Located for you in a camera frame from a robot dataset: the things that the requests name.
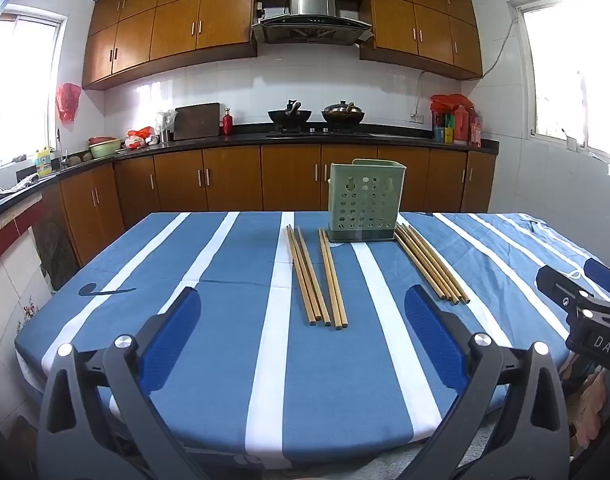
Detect gas stove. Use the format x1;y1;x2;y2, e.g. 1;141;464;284
265;126;374;139

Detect green basin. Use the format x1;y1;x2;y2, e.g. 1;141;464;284
88;137;122;160

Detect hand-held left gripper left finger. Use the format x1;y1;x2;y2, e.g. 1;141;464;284
38;286;208;480

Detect dark wooden cutting board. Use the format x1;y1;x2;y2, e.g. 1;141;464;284
173;102;221;141

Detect red bag of condiments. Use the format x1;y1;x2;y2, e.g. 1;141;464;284
430;93;474;146

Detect green perforated utensil holder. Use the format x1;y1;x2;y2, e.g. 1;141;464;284
327;158;407;244

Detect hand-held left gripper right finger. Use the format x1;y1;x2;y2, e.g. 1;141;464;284
404;284;572;480

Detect white rag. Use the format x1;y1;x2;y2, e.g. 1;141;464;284
0;179;39;197

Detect white wall cable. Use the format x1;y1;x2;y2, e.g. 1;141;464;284
414;17;516;116

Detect window with white frame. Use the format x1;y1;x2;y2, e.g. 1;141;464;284
509;0;610;167

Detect wooden base cabinets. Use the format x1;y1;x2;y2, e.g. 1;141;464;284
40;142;496;273

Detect yellow dish soap bottle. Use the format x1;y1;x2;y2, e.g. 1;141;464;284
35;146;54;177

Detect window with sink below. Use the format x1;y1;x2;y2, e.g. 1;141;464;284
0;4;67;175

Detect steel range hood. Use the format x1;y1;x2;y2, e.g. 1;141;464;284
251;0;375;47

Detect hanging red plastic bag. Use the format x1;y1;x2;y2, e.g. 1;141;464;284
56;83;82;123

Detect blue white striped tablecloth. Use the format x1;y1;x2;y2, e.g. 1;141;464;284
14;211;610;470

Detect red and white plastic bag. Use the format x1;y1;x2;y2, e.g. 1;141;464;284
124;127;159;150

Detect red oil bottle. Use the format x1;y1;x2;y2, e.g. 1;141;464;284
467;107;482;149

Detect wooden wall cabinets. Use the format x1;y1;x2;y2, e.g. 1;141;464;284
82;0;484;91

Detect sink faucet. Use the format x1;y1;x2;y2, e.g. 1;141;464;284
55;128;69;171

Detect black kitchen countertop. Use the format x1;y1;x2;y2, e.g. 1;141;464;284
0;122;500;223

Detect dark pot with lid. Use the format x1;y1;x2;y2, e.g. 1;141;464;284
321;100;366;125

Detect clear glass cups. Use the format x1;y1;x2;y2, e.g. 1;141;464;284
156;109;177;144

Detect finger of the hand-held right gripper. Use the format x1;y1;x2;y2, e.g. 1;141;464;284
536;265;610;362
584;258;610;303

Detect black wok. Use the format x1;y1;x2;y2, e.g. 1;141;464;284
267;100;313;126

